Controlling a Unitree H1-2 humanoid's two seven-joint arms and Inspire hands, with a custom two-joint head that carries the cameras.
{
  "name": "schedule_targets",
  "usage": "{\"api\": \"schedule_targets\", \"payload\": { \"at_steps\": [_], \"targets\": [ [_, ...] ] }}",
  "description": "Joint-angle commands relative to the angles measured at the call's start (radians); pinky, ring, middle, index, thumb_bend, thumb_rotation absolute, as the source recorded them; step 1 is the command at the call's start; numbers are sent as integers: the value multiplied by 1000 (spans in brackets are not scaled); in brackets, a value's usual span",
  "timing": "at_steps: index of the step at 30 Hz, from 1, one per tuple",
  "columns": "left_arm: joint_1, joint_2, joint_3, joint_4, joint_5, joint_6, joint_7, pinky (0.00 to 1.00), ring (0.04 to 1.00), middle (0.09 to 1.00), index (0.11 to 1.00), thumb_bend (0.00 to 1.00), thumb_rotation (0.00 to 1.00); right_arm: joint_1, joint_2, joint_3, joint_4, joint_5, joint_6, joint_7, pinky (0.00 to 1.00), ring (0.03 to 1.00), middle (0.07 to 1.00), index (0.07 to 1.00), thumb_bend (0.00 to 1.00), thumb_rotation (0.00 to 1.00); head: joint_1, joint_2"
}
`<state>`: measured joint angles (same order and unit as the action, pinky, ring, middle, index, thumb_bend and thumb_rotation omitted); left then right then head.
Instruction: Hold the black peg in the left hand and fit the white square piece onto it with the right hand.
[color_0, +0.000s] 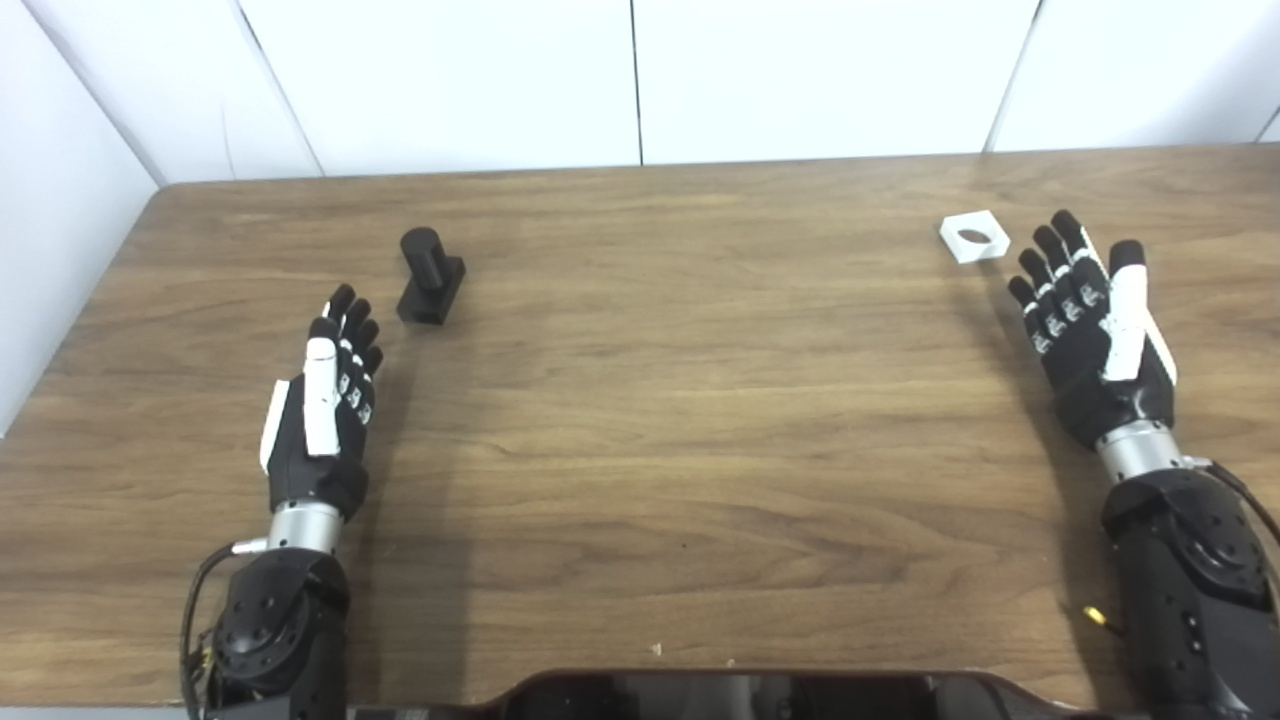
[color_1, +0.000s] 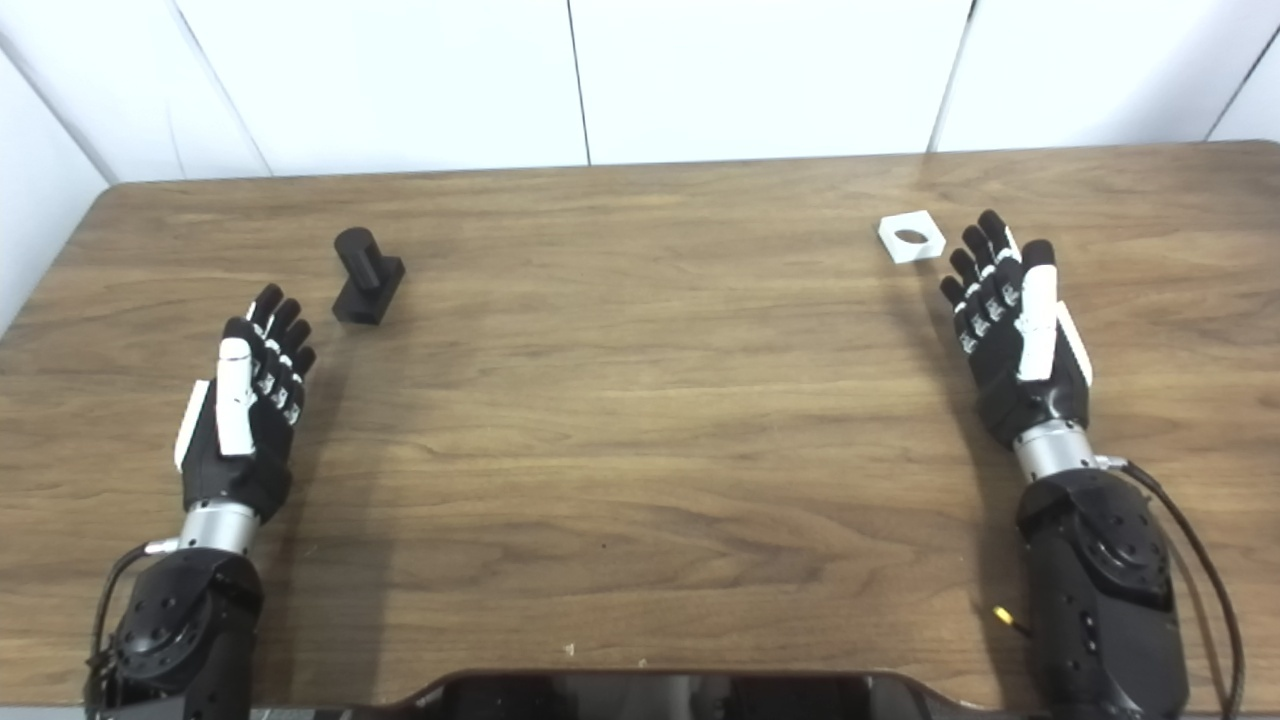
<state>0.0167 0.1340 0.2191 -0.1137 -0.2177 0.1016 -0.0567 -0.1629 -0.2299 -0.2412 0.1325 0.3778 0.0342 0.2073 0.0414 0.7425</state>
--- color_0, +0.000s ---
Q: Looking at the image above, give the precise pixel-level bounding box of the black peg with square base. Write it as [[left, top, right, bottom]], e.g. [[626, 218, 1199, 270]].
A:
[[396, 227, 467, 327]]

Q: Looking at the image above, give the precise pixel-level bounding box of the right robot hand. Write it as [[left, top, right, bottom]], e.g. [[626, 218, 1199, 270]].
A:
[[1007, 209, 1178, 451]]

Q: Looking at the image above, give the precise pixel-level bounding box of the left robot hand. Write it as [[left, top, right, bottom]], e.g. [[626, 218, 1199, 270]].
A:
[[259, 284, 385, 521]]

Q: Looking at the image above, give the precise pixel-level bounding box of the white square piece with hole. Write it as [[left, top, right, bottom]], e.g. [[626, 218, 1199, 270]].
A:
[[938, 210, 1011, 265]]

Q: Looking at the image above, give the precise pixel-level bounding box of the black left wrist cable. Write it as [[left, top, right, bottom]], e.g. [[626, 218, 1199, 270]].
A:
[[180, 540, 271, 720]]

